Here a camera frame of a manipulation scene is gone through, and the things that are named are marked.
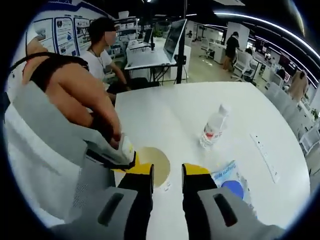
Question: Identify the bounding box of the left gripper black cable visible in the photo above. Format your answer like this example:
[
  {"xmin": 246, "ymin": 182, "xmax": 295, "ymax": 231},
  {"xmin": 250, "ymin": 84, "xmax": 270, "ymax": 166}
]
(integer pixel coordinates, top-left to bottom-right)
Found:
[{"xmin": 9, "ymin": 51, "xmax": 51, "ymax": 74}]

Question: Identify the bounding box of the wet wipes pack blue lid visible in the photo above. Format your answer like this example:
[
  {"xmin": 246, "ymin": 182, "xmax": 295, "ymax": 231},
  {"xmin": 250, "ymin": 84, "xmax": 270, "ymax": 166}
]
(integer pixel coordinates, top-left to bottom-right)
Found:
[{"xmin": 210, "ymin": 159, "xmax": 254, "ymax": 210}]

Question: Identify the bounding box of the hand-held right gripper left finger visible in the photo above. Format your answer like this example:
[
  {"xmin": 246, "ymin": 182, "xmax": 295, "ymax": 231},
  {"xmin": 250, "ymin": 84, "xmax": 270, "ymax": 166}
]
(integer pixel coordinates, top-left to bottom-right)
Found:
[{"xmin": 49, "ymin": 163, "xmax": 155, "ymax": 240}]

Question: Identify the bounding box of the clear plastic bottle red label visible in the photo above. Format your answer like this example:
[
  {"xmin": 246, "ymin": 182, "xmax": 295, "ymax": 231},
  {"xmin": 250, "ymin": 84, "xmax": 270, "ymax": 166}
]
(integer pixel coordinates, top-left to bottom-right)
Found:
[{"xmin": 199, "ymin": 103, "xmax": 231, "ymax": 149}]

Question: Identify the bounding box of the blue white wall poster board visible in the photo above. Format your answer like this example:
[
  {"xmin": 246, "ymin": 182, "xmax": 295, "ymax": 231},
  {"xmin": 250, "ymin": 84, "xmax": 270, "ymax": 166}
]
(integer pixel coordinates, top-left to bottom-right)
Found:
[{"xmin": 32, "ymin": 16, "xmax": 92, "ymax": 58}]

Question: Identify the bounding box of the small dark monitor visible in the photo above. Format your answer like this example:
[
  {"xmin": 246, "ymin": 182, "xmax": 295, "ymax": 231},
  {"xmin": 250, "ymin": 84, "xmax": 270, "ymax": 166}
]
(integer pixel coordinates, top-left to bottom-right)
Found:
[{"xmin": 143, "ymin": 28, "xmax": 155, "ymax": 45}]

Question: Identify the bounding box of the grey desk partition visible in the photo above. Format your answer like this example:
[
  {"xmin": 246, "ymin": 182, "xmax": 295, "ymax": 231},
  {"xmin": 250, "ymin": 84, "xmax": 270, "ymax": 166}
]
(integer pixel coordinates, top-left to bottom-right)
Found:
[{"xmin": 264, "ymin": 82, "xmax": 315, "ymax": 141}]

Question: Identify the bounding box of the white office chair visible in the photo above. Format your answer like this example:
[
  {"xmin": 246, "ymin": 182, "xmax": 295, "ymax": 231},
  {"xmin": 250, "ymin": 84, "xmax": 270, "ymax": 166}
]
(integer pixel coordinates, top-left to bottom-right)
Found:
[
  {"xmin": 232, "ymin": 53, "xmax": 262, "ymax": 81},
  {"xmin": 199, "ymin": 39, "xmax": 216, "ymax": 60}
]

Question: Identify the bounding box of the black arm strap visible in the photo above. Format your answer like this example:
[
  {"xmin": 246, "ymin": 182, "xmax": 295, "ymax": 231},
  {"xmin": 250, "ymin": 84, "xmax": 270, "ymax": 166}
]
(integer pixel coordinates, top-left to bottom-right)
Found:
[{"xmin": 29, "ymin": 55, "xmax": 90, "ymax": 92}]

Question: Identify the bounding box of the white storage shelf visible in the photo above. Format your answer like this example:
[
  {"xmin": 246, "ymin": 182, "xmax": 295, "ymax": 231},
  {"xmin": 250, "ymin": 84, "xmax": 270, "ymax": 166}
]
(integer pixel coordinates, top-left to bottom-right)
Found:
[{"xmin": 113, "ymin": 16, "xmax": 138, "ymax": 33}]

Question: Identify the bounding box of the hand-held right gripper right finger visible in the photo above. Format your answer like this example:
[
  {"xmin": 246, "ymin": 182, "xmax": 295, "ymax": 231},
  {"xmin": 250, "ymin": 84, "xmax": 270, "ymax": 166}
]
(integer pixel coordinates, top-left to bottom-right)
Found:
[{"xmin": 181, "ymin": 163, "xmax": 288, "ymax": 240}]

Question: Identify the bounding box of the white standing desk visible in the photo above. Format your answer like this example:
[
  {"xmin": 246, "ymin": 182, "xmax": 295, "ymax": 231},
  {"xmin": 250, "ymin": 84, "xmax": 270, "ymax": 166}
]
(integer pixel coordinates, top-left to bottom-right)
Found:
[{"xmin": 124, "ymin": 46, "xmax": 177, "ymax": 83}]

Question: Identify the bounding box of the white paper cup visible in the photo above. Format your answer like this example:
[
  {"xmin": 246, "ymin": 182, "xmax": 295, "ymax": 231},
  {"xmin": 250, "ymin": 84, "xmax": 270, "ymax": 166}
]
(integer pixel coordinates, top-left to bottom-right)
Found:
[{"xmin": 135, "ymin": 146, "xmax": 172, "ymax": 190}]

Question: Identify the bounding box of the white built-in power strip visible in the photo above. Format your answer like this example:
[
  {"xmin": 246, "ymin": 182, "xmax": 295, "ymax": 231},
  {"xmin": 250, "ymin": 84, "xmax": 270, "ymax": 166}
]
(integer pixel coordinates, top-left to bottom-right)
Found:
[{"xmin": 249, "ymin": 133, "xmax": 282, "ymax": 184}]

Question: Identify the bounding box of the large display on stand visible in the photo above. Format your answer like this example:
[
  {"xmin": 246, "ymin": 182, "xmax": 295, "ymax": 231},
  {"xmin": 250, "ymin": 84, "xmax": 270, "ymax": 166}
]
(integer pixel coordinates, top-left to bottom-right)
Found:
[{"xmin": 163, "ymin": 0, "xmax": 193, "ymax": 85}]

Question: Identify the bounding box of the white tabletop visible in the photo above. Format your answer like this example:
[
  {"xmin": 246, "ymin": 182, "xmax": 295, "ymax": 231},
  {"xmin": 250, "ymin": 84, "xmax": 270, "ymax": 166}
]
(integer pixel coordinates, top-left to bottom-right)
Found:
[{"xmin": 113, "ymin": 81, "xmax": 312, "ymax": 230}]

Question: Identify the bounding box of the grey office chair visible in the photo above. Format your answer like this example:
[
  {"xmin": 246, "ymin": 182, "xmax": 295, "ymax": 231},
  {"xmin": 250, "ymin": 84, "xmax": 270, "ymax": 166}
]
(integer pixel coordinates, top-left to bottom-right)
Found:
[{"xmin": 4, "ymin": 82, "xmax": 117, "ymax": 226}]

